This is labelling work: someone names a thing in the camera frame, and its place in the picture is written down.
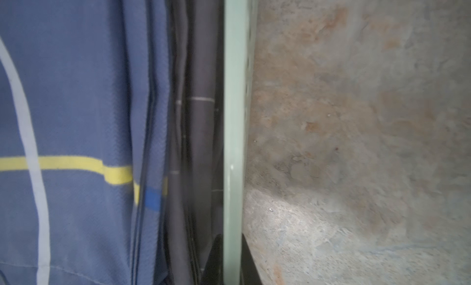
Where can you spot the dark grey checked pillowcase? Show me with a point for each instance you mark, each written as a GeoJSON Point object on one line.
{"type": "Point", "coordinates": [194, 207]}

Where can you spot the blue striped pillowcase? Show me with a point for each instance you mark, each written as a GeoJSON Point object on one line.
{"type": "Point", "coordinates": [85, 90]}

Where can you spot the mint green plastic basket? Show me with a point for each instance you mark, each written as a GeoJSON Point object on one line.
{"type": "Point", "coordinates": [240, 17]}

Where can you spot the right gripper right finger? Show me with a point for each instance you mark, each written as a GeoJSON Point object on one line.
{"type": "Point", "coordinates": [248, 271]}

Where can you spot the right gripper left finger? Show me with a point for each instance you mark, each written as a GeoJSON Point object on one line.
{"type": "Point", "coordinates": [213, 272]}

